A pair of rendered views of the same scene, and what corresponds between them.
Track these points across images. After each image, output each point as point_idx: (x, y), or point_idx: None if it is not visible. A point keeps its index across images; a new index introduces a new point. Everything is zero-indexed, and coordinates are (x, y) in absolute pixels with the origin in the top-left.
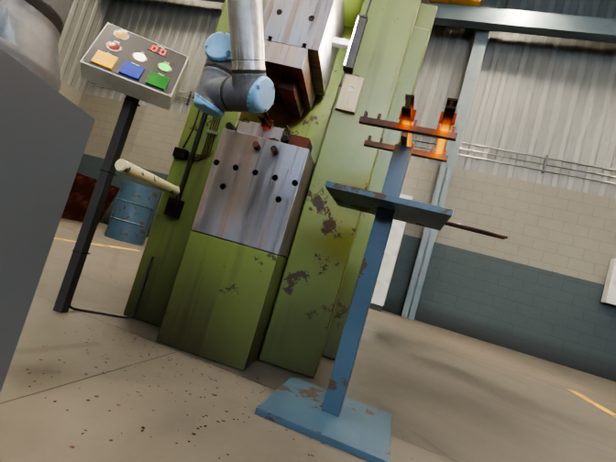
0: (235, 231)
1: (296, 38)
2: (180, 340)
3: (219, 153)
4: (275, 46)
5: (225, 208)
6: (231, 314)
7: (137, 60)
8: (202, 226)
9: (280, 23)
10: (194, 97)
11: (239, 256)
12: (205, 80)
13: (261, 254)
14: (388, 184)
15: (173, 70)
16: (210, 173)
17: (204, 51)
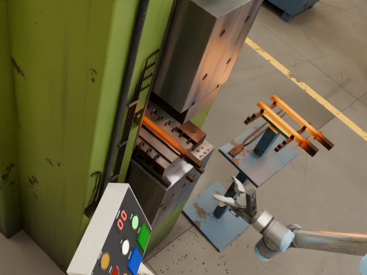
0: (170, 211)
1: (213, 85)
2: (143, 258)
3: (163, 201)
4: (196, 105)
5: (166, 211)
6: (166, 229)
7: (128, 252)
8: (153, 229)
9: (203, 85)
10: (266, 260)
11: (172, 214)
12: (275, 254)
13: (182, 203)
14: (266, 149)
15: (137, 213)
16: (157, 212)
17: (280, 251)
